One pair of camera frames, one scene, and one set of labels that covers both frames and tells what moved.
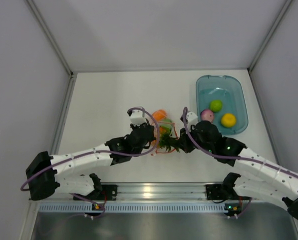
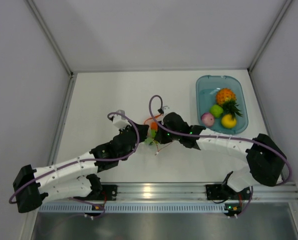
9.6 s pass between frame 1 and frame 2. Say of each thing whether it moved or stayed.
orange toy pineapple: moved
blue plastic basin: stayed
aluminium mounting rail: stayed
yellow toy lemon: stayed
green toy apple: moved
